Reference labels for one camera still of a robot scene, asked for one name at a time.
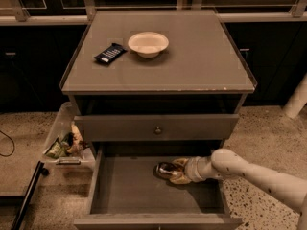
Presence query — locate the round brass drawer knob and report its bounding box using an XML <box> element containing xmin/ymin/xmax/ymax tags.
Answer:
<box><xmin>154</xmin><ymin>126</ymin><xmax>162</xmax><ymax>135</ymax></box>

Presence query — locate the black floor cable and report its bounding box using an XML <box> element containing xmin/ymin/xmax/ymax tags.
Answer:
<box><xmin>0</xmin><ymin>130</ymin><xmax>16</xmax><ymax>158</ymax></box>

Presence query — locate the grey drawer cabinet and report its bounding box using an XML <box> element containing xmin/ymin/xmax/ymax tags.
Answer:
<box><xmin>61</xmin><ymin>10</ymin><xmax>256</xmax><ymax>152</ymax></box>

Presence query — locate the green snack bag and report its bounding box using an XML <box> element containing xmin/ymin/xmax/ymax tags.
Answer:
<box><xmin>45</xmin><ymin>138</ymin><xmax>69</xmax><ymax>159</ymax></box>

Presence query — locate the dark blue snack bar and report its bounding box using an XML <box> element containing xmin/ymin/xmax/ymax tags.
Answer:
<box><xmin>94</xmin><ymin>43</ymin><xmax>127</xmax><ymax>64</ymax></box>

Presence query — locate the grey open middle drawer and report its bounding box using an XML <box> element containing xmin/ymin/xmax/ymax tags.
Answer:
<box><xmin>74</xmin><ymin>142</ymin><xmax>242</xmax><ymax>230</ymax></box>

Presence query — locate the clear plastic storage bin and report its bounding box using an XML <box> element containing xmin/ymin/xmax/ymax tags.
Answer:
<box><xmin>41</xmin><ymin>102</ymin><xmax>95</xmax><ymax>170</ymax></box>

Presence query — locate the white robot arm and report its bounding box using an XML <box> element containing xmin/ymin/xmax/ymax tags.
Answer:
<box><xmin>172</xmin><ymin>149</ymin><xmax>307</xmax><ymax>230</ymax></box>

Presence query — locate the white window frame railing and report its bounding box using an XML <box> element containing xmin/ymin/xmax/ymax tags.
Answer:
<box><xmin>0</xmin><ymin>0</ymin><xmax>307</xmax><ymax>25</ymax></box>

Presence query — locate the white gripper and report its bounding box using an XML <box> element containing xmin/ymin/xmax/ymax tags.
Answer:
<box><xmin>170</xmin><ymin>156</ymin><xmax>212</xmax><ymax>185</ymax></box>

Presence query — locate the black metal floor rail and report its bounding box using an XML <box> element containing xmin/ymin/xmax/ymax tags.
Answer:
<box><xmin>11</xmin><ymin>161</ymin><xmax>45</xmax><ymax>230</ymax></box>

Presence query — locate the grey top drawer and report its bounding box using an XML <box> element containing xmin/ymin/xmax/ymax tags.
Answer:
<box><xmin>74</xmin><ymin>114</ymin><xmax>239</xmax><ymax>141</ymax></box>

